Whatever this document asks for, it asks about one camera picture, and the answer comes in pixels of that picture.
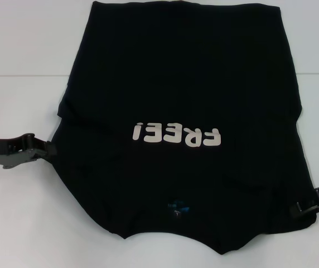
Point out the black shirt with FREE print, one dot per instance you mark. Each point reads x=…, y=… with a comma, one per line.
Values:
x=176, y=83

